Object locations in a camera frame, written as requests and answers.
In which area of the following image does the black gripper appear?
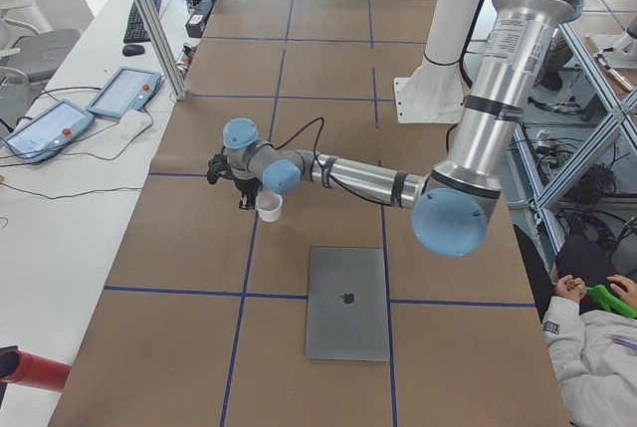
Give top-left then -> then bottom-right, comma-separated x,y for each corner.
206,147 -> 262,210

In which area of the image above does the white plastic cup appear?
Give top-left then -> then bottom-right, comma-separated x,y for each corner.
256,190 -> 283,223

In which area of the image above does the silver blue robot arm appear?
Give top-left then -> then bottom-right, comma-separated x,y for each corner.
207,0 -> 583,257

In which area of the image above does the grey laptop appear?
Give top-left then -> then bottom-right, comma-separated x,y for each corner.
306,247 -> 390,362

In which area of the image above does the person's right hand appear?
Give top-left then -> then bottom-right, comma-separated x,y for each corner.
554,275 -> 587,304

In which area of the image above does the person's left hand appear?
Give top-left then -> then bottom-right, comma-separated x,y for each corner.
607,275 -> 637,310

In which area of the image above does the white cloth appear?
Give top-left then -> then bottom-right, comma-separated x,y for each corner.
116,109 -> 151,140

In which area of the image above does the brown paper table cover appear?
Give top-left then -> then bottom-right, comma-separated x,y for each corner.
51,0 -> 568,426

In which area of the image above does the far blue teach pendant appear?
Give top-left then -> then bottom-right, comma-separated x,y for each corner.
87,67 -> 162,118

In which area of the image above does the blue teach pendant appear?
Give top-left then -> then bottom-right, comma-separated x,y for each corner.
2,100 -> 95,163
87,67 -> 162,118

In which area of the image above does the black box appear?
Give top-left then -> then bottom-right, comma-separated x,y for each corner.
185,0 -> 214,39

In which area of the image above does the black computer mouse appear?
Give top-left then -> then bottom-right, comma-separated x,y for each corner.
121,44 -> 145,57

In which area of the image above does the black keyboard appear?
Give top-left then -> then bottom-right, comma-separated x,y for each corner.
123,3 -> 150,44

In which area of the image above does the near blue teach pendant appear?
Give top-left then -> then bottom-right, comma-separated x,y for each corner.
2,100 -> 95,163

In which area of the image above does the red tube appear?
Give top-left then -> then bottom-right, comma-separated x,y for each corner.
1,347 -> 71,392

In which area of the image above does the person in white jacket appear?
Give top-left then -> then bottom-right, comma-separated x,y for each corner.
514,226 -> 636,426

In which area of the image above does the green handheld tool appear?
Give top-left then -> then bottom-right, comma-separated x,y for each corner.
586,284 -> 637,319

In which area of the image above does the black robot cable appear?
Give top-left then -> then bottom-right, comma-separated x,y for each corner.
271,116 -> 399,207

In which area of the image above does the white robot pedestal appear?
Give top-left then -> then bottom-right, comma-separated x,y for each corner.
394,0 -> 481,123

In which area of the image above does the aluminium frame post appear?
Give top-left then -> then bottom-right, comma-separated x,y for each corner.
133,0 -> 187,101

